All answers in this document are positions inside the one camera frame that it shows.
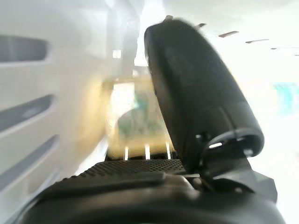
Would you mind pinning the clear tea bottle white cap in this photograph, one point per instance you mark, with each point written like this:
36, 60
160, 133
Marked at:
130, 116

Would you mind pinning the white fridge drawer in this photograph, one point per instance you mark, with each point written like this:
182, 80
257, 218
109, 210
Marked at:
35, 81

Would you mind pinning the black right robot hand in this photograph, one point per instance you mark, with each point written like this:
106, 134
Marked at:
198, 93

